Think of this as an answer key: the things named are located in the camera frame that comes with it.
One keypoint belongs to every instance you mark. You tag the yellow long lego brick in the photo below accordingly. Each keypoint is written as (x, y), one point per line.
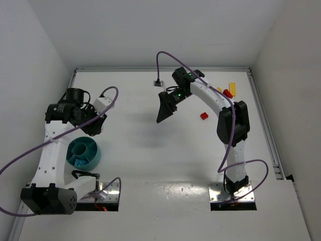
(232, 88)

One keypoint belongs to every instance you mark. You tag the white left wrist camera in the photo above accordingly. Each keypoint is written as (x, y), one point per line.
(101, 103)

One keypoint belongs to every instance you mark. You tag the teal divided round container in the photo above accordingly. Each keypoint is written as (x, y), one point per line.
(84, 148)

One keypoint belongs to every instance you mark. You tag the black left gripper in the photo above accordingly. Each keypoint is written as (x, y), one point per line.
(95, 123)

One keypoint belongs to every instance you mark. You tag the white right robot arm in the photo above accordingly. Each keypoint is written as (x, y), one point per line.
(233, 121)

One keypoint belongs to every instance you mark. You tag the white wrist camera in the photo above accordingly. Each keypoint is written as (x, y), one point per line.
(101, 103)
(158, 83)

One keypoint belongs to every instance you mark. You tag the red square lego brick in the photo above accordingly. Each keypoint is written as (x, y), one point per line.
(204, 116)

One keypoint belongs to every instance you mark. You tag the blue lego brick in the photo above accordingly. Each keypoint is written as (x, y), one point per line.
(80, 163)

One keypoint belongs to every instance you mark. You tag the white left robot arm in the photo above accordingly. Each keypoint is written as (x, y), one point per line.
(48, 194)

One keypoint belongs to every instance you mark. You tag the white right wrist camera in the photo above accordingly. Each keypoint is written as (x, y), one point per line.
(158, 83)

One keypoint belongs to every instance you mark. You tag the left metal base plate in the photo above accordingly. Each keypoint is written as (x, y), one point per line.
(107, 192)

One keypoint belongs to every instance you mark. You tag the red long lego brick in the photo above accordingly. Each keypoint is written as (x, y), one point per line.
(227, 94)

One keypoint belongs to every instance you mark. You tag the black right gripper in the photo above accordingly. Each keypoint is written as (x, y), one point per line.
(168, 101)

